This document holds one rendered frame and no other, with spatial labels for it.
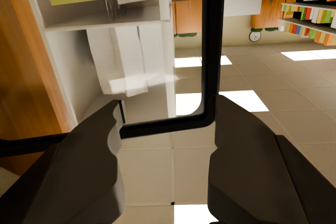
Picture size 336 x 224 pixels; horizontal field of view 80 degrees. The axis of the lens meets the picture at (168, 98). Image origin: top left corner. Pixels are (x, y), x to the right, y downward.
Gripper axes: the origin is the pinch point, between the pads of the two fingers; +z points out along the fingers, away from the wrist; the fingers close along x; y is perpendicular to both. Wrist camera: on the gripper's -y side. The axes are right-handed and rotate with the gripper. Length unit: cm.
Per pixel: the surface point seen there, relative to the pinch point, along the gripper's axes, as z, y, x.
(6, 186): 5.8, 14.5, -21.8
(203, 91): 11.7, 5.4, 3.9
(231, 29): 532, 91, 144
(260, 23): 497, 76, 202
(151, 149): 146, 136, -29
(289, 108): 212, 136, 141
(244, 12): 463, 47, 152
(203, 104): 11.7, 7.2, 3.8
